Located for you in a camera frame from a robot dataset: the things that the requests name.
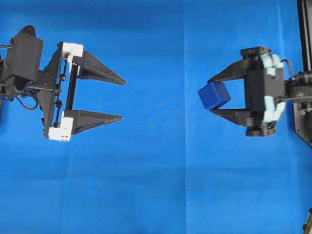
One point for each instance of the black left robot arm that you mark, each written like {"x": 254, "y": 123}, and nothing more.
{"x": 15, "y": 87}

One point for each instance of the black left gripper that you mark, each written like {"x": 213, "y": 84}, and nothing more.
{"x": 60, "y": 126}

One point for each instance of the blue table mat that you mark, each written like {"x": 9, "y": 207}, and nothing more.
{"x": 169, "y": 166}

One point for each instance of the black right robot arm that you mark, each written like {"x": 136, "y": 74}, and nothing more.
{"x": 298, "y": 91}

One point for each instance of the black aluminium frame rail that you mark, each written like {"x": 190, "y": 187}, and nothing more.
{"x": 305, "y": 24}

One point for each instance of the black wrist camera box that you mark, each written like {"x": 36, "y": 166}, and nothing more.
{"x": 23, "y": 58}

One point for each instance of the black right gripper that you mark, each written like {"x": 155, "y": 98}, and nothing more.
{"x": 264, "y": 83}

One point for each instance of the blue block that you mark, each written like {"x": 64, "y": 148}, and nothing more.
{"x": 214, "y": 95}

